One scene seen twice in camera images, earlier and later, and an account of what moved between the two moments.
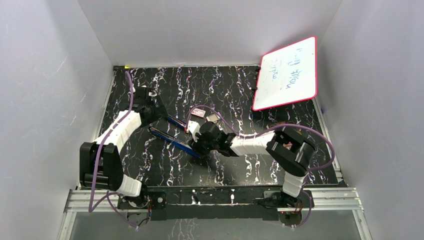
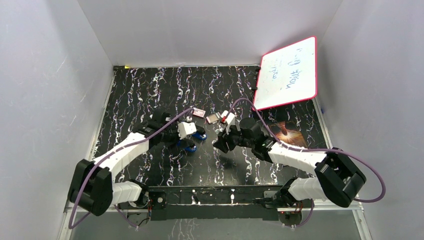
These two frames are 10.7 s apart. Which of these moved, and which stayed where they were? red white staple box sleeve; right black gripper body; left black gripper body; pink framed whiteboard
Moved: left black gripper body; right black gripper body
Stayed: red white staple box sleeve; pink framed whiteboard
